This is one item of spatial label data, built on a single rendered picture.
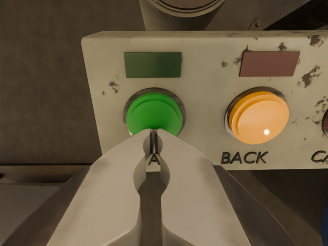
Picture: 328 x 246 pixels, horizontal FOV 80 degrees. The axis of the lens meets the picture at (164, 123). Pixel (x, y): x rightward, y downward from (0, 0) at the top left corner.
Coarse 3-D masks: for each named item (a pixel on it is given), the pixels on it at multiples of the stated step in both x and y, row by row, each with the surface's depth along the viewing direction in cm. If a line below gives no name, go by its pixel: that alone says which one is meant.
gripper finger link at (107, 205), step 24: (120, 144) 11; (144, 144) 11; (96, 168) 9; (120, 168) 9; (144, 168) 10; (96, 192) 8; (120, 192) 8; (72, 216) 7; (96, 216) 7; (120, 216) 7; (72, 240) 6; (96, 240) 6; (120, 240) 6
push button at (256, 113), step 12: (252, 96) 13; (264, 96) 13; (276, 96) 13; (240, 108) 14; (252, 108) 13; (264, 108) 13; (276, 108) 13; (240, 120) 14; (252, 120) 14; (264, 120) 14; (276, 120) 14; (240, 132) 14; (252, 132) 14; (264, 132) 14; (276, 132) 14
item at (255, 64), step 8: (248, 56) 12; (256, 56) 12; (264, 56) 12; (272, 56) 12; (280, 56) 12; (288, 56) 12; (296, 56) 12; (248, 64) 13; (256, 64) 13; (264, 64) 13; (272, 64) 13; (280, 64) 13; (288, 64) 13; (240, 72) 13; (248, 72) 13; (256, 72) 13; (264, 72) 13; (272, 72) 13; (280, 72) 13; (288, 72) 13
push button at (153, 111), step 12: (144, 96) 13; (156, 96) 13; (168, 96) 14; (132, 108) 14; (144, 108) 13; (156, 108) 13; (168, 108) 13; (132, 120) 14; (144, 120) 14; (156, 120) 14; (168, 120) 14; (180, 120) 14; (132, 132) 14
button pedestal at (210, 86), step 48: (96, 48) 12; (144, 48) 12; (192, 48) 12; (240, 48) 12; (288, 48) 12; (96, 96) 14; (192, 96) 14; (240, 96) 14; (288, 96) 14; (192, 144) 16; (240, 144) 16; (288, 144) 16
